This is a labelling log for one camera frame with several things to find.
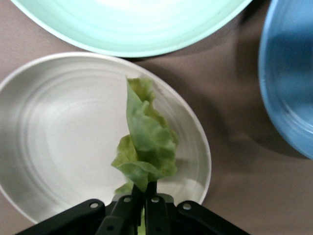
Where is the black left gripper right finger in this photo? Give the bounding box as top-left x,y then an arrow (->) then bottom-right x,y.
144,181 -> 250,235

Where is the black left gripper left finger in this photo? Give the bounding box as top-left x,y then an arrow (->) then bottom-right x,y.
14,184 -> 144,235

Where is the green lettuce leaf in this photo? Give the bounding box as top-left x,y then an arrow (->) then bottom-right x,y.
111,76 -> 179,235

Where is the beige plate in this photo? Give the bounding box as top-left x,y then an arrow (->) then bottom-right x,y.
0,51 -> 212,225

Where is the blue plate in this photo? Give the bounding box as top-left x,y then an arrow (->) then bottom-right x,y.
258,0 -> 313,160

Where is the light green plate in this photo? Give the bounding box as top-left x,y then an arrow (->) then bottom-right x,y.
9,0 -> 253,58

